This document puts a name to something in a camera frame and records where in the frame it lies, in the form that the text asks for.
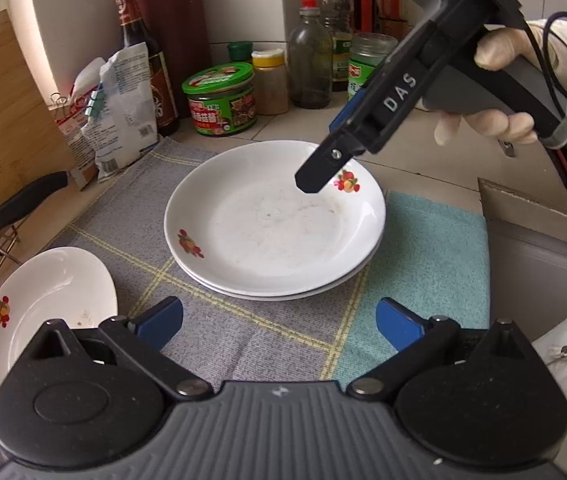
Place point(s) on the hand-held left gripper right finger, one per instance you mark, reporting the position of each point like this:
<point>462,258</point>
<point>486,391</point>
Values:
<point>398,322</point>

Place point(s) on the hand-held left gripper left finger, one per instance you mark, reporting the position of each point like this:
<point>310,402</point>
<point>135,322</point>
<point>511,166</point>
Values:
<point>161,320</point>

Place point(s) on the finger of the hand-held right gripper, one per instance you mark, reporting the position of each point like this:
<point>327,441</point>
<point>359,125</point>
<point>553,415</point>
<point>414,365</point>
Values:
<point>348,115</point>
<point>323,170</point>

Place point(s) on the white plate two fruit prints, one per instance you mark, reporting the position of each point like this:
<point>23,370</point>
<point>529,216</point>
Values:
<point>263,225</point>

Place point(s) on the white plate brown stain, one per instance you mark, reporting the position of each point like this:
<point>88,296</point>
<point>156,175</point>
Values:
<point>273,296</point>

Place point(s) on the white plate small brown speck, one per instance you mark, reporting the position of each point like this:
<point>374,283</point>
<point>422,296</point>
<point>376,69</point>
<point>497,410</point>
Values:
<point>38,285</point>

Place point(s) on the person's right hand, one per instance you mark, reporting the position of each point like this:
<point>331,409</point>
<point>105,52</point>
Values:
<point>508,42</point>

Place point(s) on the glass jar green lid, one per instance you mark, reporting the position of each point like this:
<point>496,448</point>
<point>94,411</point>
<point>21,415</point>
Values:
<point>366,60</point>

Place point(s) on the glass bottle red cap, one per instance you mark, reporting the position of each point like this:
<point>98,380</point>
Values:
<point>310,55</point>

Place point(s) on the yellow lid spice jar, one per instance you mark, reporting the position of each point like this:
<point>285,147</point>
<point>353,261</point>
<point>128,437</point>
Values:
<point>270,85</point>

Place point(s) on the gold cap bottle green label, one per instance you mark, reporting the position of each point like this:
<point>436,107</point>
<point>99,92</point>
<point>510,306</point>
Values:
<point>337,20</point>

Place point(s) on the grey and teal towel mat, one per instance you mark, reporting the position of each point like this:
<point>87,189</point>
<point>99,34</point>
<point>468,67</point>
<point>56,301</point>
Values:
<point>263,340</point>

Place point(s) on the green lid sauce jar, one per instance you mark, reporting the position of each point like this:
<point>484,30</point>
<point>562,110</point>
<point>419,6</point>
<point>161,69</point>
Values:
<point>221,100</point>

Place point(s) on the small green cap bottle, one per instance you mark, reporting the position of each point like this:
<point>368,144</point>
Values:
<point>240,51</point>

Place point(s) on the dark red knife block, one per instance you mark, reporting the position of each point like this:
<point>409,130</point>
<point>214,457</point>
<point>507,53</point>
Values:
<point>178,35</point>

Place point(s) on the white blue printed bag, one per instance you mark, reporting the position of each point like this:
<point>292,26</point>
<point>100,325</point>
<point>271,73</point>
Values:
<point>123,110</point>

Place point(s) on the red white printed bag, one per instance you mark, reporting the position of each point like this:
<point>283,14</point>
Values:
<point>70,130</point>

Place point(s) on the dark soy sauce bottle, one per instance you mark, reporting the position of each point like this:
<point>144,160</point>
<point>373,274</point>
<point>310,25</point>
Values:
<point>138,35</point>

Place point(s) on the green binder clip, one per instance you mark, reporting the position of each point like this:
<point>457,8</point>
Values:
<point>96,101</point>

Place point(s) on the bamboo cutting board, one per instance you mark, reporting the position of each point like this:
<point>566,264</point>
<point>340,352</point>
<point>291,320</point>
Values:
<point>3,135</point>

